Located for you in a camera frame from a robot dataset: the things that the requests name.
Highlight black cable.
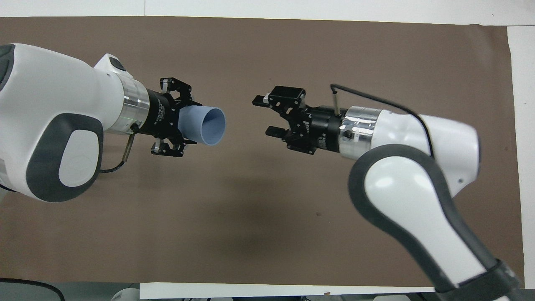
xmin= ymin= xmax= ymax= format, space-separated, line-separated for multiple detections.
xmin=330 ymin=84 xmax=436 ymax=158
xmin=99 ymin=123 xmax=139 ymax=173

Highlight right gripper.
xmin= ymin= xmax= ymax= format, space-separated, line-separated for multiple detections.
xmin=252 ymin=85 xmax=347 ymax=156

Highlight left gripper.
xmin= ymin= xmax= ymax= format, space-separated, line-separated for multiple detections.
xmin=135 ymin=77 xmax=202 ymax=158

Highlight light blue cup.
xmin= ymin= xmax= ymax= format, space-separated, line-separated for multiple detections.
xmin=177 ymin=105 xmax=227 ymax=146

